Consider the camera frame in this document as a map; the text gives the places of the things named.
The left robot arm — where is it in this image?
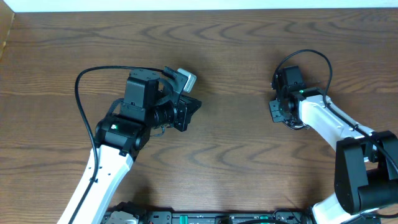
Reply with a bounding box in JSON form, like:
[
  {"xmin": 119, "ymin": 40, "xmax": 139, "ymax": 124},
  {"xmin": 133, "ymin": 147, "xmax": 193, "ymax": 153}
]
[{"xmin": 59, "ymin": 66, "xmax": 201, "ymax": 223}]

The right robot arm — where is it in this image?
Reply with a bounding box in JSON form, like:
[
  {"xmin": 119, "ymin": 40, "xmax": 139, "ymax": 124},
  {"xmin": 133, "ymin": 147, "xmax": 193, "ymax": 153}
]
[{"xmin": 269, "ymin": 66, "xmax": 397, "ymax": 223}]

